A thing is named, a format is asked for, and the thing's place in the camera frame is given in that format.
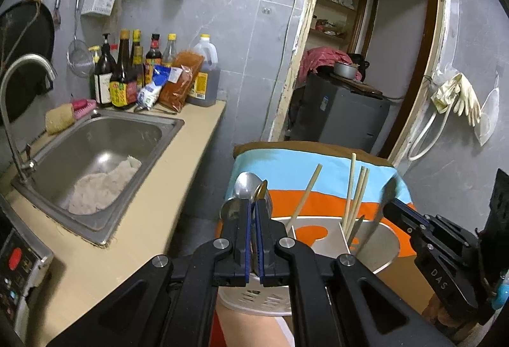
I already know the striped blue orange brown cloth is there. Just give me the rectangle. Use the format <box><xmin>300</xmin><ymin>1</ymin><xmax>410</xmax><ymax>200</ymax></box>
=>
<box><xmin>215</xmin><ymin>140</ymin><xmax>438</xmax><ymax>310</ymax></box>

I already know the blue and white packet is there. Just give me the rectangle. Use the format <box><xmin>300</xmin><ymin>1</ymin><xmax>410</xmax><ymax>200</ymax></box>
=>
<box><xmin>136</xmin><ymin>65</ymin><xmax>181</xmax><ymax>111</ymax></box>

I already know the steel faucet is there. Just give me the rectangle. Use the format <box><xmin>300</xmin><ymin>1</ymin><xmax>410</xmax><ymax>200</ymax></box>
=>
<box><xmin>0</xmin><ymin>54</ymin><xmax>58</xmax><ymax>183</ymax></box>

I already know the loofah sponge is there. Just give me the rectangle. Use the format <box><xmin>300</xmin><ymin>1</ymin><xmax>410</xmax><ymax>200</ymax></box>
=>
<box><xmin>45</xmin><ymin>104</ymin><xmax>76</xmax><ymax>135</ymax></box>

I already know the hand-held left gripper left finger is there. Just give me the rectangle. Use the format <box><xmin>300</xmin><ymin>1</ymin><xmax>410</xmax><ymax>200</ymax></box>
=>
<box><xmin>48</xmin><ymin>198</ymin><xmax>255</xmax><ymax>347</ymax></box>

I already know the cream rubber glove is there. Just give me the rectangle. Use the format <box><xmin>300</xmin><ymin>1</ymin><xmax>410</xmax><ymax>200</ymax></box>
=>
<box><xmin>453</xmin><ymin>73</ymin><xmax>482</xmax><ymax>127</ymax></box>
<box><xmin>431</xmin><ymin>72</ymin><xmax>458</xmax><ymax>113</ymax></box>

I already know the large oil jug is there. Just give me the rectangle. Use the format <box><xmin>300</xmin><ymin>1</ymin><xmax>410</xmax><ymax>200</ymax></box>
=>
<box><xmin>187</xmin><ymin>34</ymin><xmax>220</xmax><ymax>107</ymax></box>

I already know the black pan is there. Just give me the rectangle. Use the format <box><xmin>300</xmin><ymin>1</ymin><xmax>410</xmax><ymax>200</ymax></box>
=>
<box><xmin>0</xmin><ymin>0</ymin><xmax>55</xmax><ymax>123</ymax></box>

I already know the white power cable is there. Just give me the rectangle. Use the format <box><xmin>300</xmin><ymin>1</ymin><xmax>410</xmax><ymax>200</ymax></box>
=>
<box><xmin>280</xmin><ymin>0</ymin><xmax>299</xmax><ymax>69</ymax></box>

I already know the clear bottle yellow cap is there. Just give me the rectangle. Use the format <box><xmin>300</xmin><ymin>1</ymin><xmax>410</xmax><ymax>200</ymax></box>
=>
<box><xmin>161</xmin><ymin>33</ymin><xmax>178</xmax><ymax>68</ymax></box>

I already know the dark bottle red label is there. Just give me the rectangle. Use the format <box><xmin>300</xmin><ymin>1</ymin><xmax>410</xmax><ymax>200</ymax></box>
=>
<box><xmin>145</xmin><ymin>33</ymin><xmax>163</xmax><ymax>77</ymax></box>

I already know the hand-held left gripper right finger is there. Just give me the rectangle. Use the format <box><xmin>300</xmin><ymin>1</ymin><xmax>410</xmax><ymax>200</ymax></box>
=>
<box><xmin>255</xmin><ymin>198</ymin><xmax>454</xmax><ymax>347</ymax></box>

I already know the worn door frame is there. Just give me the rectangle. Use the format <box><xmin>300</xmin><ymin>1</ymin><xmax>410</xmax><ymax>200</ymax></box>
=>
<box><xmin>268</xmin><ymin>0</ymin><xmax>452</xmax><ymax>161</ymax></box>

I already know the soy sauce bottle yellow label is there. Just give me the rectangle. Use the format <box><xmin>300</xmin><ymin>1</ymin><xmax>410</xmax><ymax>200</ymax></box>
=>
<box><xmin>109</xmin><ymin>29</ymin><xmax>138</xmax><ymax>110</ymax></box>

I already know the pink scrub brush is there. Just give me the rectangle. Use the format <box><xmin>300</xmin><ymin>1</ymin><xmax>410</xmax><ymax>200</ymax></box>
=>
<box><xmin>72</xmin><ymin>98</ymin><xmax>98</xmax><ymax>118</ymax></box>

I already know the small metal pot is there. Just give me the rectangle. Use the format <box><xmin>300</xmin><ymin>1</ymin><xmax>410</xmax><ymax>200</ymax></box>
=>
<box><xmin>333</xmin><ymin>61</ymin><xmax>357</xmax><ymax>79</ymax></box>

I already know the tall dark sauce bottle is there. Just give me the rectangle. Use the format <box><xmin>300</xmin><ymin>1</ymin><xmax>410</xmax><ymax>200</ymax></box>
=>
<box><xmin>130</xmin><ymin>29</ymin><xmax>144</xmax><ymax>89</ymax></box>

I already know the pink cloth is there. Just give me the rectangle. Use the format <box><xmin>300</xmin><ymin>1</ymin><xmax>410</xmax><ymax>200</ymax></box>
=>
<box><xmin>298</xmin><ymin>46</ymin><xmax>362</xmax><ymax>83</ymax></box>

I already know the wooden shelf cabinet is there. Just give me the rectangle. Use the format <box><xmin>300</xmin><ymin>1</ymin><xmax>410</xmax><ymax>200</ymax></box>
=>
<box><xmin>308</xmin><ymin>0</ymin><xmax>370</xmax><ymax>49</ymax></box>

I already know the white mesh bag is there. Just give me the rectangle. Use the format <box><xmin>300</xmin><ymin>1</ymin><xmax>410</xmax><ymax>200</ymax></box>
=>
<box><xmin>473</xmin><ymin>87</ymin><xmax>500</xmax><ymax>147</ymax></box>

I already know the white plastic utensil holder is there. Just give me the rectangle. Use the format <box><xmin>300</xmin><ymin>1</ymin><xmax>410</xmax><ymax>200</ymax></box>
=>
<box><xmin>217</xmin><ymin>214</ymin><xmax>401</xmax><ymax>318</ymax></box>

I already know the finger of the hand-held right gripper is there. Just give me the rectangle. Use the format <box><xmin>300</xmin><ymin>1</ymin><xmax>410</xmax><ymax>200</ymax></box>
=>
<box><xmin>383</xmin><ymin>198</ymin><xmax>433</xmax><ymax>241</ymax></box>

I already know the steel sink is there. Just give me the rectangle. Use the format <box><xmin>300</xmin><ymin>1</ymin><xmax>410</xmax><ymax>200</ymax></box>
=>
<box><xmin>11</xmin><ymin>110</ymin><xmax>185</xmax><ymax>246</ymax></box>

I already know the metal mesh strainer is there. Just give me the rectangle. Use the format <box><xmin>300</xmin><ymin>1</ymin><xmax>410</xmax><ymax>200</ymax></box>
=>
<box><xmin>67</xmin><ymin>0</ymin><xmax>95</xmax><ymax>78</ymax></box>

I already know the black countertop cooker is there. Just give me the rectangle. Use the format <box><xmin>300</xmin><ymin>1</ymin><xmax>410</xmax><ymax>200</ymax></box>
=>
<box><xmin>0</xmin><ymin>192</ymin><xmax>54</xmax><ymax>336</ymax></box>

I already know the dark wooden board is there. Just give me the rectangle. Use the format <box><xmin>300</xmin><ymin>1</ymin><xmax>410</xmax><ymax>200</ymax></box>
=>
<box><xmin>314</xmin><ymin>71</ymin><xmax>384</xmax><ymax>97</ymax></box>

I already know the white hose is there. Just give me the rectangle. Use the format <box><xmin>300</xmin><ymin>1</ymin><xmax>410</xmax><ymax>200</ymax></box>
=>
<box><xmin>408</xmin><ymin>101</ymin><xmax>454</xmax><ymax>162</ymax></box>

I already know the grey washing machine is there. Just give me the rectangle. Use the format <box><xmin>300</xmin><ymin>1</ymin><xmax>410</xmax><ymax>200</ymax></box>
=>
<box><xmin>288</xmin><ymin>71</ymin><xmax>391</xmax><ymax>155</ymax></box>

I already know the orange spice packet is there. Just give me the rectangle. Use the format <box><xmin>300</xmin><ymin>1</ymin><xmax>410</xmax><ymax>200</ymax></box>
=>
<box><xmin>159</xmin><ymin>51</ymin><xmax>205</xmax><ymax>113</ymax></box>

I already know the white rag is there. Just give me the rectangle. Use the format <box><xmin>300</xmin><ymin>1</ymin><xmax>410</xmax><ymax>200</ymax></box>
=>
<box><xmin>67</xmin><ymin>156</ymin><xmax>143</xmax><ymax>216</ymax></box>

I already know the black bag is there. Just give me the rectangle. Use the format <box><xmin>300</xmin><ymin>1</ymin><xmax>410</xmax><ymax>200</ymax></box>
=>
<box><xmin>348</xmin><ymin>53</ymin><xmax>370</xmax><ymax>81</ymax></box>

